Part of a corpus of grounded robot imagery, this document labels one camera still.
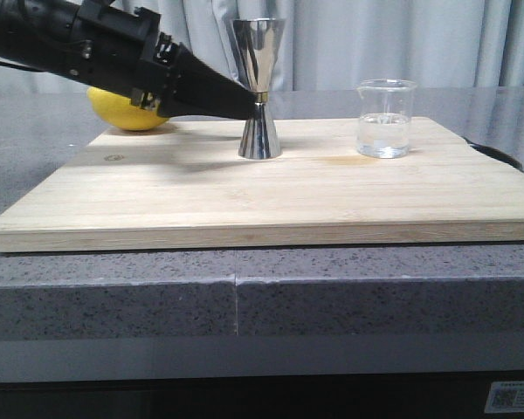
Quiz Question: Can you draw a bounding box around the clear glass beaker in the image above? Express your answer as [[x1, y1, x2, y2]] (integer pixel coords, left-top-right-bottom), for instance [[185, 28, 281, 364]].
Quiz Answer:
[[356, 79, 417, 159]]

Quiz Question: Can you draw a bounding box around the white QR label sticker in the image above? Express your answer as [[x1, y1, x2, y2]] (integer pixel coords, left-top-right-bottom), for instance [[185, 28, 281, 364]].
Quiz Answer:
[[484, 381, 524, 414]]

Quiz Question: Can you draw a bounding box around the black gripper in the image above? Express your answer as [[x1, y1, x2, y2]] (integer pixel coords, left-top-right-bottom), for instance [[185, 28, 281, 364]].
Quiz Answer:
[[38, 1, 255, 120]]

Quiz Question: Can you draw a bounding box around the grey curtain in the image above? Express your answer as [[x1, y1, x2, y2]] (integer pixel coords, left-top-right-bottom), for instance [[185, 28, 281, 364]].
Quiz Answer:
[[145, 1, 524, 91]]

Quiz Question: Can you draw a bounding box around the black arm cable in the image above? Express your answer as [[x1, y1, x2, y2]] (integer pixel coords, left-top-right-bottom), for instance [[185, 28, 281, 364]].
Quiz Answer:
[[0, 54, 45, 74]]

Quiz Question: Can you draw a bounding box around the steel double jigger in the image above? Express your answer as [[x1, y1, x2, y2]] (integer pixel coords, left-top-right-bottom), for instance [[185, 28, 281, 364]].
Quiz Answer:
[[232, 18, 285, 160]]

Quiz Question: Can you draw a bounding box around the black cutting board handle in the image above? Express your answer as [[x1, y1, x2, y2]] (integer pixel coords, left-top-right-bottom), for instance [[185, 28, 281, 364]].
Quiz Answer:
[[464, 137, 524, 172]]

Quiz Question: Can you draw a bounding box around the wooden cutting board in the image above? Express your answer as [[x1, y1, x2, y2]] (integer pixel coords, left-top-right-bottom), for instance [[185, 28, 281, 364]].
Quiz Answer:
[[0, 117, 524, 253]]

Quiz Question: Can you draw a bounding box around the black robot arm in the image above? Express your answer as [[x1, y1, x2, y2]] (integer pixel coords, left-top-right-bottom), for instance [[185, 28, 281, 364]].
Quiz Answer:
[[0, 1, 255, 120]]

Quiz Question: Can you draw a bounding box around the yellow lemon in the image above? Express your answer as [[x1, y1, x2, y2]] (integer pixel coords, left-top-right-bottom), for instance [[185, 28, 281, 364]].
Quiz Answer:
[[86, 87, 169, 132]]

